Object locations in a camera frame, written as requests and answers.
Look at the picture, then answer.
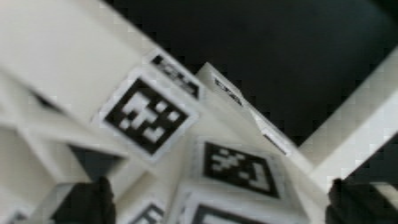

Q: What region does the white U-shaped obstacle fence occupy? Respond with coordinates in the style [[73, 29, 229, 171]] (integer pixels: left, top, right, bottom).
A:
[[300, 47, 398, 191]]

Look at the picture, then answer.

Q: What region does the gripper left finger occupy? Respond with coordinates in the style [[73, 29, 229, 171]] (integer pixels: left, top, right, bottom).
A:
[[52, 177, 117, 224]]

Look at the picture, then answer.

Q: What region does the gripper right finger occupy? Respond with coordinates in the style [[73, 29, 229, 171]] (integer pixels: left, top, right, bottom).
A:
[[325, 179, 398, 224]]

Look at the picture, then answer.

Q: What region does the white tagged cube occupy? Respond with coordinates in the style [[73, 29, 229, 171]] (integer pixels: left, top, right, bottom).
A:
[[165, 138, 309, 224]]

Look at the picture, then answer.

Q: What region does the white chair back frame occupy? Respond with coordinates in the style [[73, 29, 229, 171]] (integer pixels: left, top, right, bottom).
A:
[[0, 0, 299, 224]]

